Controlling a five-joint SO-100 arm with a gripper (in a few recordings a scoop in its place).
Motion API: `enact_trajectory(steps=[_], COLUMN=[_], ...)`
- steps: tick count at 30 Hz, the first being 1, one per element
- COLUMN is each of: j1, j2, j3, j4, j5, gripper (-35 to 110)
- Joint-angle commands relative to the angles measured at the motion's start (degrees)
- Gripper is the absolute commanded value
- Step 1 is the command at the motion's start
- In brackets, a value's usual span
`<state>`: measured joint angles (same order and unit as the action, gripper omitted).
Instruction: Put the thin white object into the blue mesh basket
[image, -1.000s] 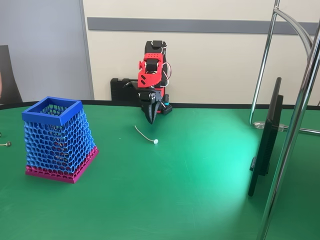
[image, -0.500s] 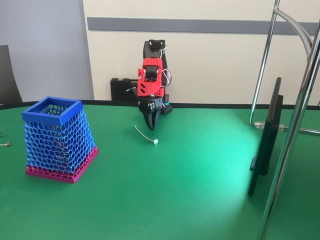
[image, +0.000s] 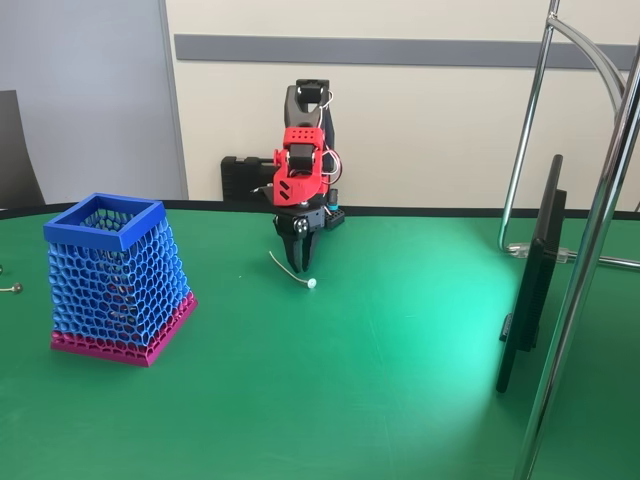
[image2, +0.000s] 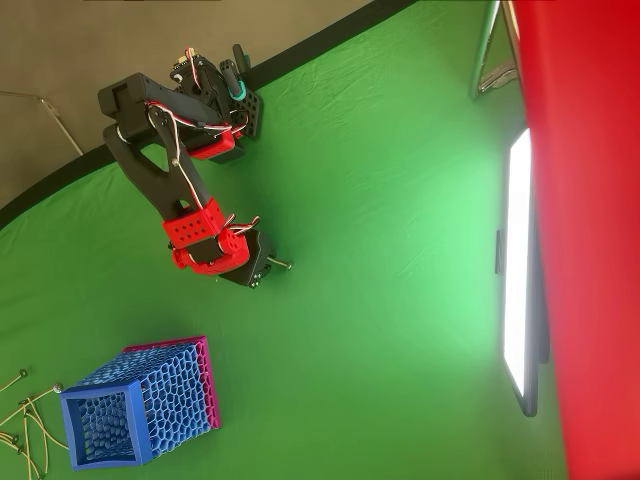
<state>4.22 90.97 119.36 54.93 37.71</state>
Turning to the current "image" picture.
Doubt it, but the white cable with round end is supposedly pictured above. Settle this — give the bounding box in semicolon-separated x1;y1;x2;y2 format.
268;249;319;292

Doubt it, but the blue and magenta lattice basket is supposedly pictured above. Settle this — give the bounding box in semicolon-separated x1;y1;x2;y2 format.
43;192;200;369

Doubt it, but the black plastic case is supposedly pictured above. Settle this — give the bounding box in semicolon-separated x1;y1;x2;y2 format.
221;155;277;204

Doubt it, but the green cloth with black edge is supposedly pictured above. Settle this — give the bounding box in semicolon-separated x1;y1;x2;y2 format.
0;199;640;480

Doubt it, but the chrome tube stand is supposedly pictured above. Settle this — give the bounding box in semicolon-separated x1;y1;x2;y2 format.
497;0;640;480

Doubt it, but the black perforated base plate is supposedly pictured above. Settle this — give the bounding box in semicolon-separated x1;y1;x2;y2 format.
322;206;348;231

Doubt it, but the grey wall rail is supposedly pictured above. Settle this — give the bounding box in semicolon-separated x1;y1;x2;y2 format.
173;33;639;71

